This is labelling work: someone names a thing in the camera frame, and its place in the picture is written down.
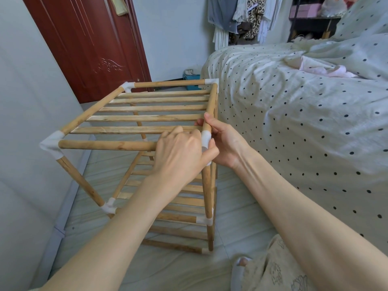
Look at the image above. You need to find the person's left forearm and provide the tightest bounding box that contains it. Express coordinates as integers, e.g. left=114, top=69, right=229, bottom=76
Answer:
left=39, top=173, right=195, bottom=291

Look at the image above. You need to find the yellowish cloth on door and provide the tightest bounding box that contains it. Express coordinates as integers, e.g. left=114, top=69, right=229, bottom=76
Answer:
left=109, top=0, right=130, bottom=17

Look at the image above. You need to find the polka dot quilt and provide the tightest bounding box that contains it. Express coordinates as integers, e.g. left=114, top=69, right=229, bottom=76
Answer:
left=285, top=0, right=388, bottom=83

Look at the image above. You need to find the grey-blue hanging garment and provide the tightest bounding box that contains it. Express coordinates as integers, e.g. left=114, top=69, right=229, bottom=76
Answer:
left=207, top=0, right=240, bottom=34

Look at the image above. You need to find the person's right forearm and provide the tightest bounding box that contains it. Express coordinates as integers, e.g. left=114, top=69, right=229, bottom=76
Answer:
left=233, top=147, right=388, bottom=291

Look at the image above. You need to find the beige floral garment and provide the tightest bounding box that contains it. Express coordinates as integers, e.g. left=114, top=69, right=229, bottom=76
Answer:
left=242, top=234, right=316, bottom=291

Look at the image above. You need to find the grey slipper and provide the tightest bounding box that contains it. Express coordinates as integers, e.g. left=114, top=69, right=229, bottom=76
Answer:
left=231, top=256, right=254, bottom=291

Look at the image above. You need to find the white hanging garment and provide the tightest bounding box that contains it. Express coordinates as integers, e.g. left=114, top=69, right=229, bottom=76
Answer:
left=212, top=26, right=230, bottom=51
left=257, top=0, right=284, bottom=44

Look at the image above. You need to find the pale pink cloth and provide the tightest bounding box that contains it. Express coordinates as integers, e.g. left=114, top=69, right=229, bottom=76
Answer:
left=284, top=56, right=359, bottom=79

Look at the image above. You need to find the blue box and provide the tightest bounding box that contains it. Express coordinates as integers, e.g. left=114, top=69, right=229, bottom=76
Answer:
left=182, top=74, right=202, bottom=90

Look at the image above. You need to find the person's right hand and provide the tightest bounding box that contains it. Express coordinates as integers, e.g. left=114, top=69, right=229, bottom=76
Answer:
left=195, top=112, right=253, bottom=171

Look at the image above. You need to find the red wooden door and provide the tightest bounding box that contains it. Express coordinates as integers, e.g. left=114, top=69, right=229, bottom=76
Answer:
left=21, top=0, right=153, bottom=104

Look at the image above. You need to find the leopard print hanging garment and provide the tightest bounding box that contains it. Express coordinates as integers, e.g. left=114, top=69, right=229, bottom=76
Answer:
left=228, top=0, right=268, bottom=45

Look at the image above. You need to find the plastic bag with red print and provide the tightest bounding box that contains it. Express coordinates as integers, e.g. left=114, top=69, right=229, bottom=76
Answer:
left=321, top=0, right=359, bottom=17

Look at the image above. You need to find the wooden slatted shelf rack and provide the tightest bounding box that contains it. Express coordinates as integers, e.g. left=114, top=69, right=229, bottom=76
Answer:
left=39, top=79, right=219, bottom=255

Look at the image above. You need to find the pink box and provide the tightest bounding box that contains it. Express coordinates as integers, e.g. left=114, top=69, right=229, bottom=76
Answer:
left=289, top=4, right=322, bottom=19

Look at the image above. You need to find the person's left hand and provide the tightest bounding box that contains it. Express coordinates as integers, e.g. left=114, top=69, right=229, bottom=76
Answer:
left=151, top=125, right=220, bottom=188

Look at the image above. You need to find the bed with polka dot sheet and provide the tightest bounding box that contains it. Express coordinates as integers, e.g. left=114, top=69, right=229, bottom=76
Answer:
left=200, top=42, right=388, bottom=252

